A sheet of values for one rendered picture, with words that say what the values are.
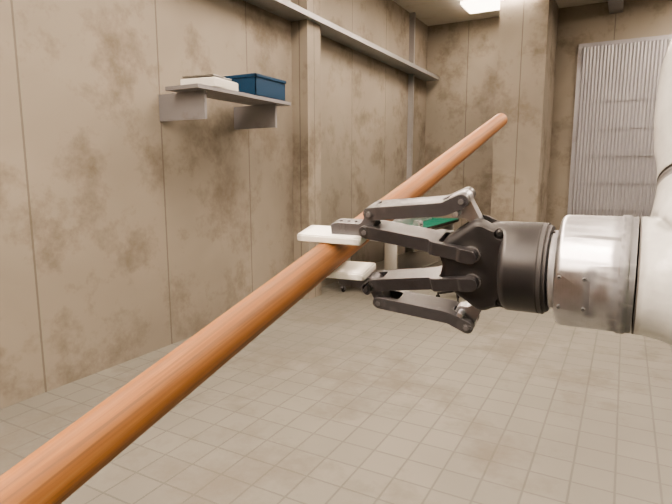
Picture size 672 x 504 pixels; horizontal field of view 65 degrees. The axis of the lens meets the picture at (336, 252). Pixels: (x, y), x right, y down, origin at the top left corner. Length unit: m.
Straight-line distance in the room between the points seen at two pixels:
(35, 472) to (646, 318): 0.39
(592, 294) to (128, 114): 4.39
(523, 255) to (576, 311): 0.06
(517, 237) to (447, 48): 10.42
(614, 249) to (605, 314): 0.05
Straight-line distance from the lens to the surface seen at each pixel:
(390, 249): 6.50
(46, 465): 0.32
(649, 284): 0.42
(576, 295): 0.43
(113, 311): 4.60
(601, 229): 0.43
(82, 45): 4.48
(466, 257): 0.45
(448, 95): 10.67
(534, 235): 0.44
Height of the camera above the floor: 1.56
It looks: 9 degrees down
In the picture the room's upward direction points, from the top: straight up
